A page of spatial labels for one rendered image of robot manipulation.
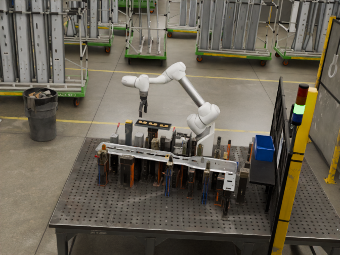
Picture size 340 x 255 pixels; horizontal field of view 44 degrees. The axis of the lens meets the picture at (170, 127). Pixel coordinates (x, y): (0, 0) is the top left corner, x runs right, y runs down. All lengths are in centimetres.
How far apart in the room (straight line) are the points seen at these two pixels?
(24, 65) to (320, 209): 572
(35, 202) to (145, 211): 181
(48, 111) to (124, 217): 298
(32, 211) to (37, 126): 172
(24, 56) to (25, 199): 339
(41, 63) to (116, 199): 448
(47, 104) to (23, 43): 197
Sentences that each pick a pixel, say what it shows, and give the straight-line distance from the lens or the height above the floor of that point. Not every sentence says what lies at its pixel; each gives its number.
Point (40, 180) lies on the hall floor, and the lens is 558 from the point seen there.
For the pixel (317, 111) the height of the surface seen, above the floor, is 65.
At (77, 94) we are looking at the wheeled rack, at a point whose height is 26.
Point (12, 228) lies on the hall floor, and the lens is 486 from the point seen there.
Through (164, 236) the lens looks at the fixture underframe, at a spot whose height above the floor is 60.
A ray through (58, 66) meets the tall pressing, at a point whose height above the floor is 64.
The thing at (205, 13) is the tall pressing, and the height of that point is 117.
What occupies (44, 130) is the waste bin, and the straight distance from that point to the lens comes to 642.
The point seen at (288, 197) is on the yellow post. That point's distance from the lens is 349.
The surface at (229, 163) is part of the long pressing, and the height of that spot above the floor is 100.
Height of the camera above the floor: 296
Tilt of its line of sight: 25 degrees down
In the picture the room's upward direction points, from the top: 4 degrees clockwise
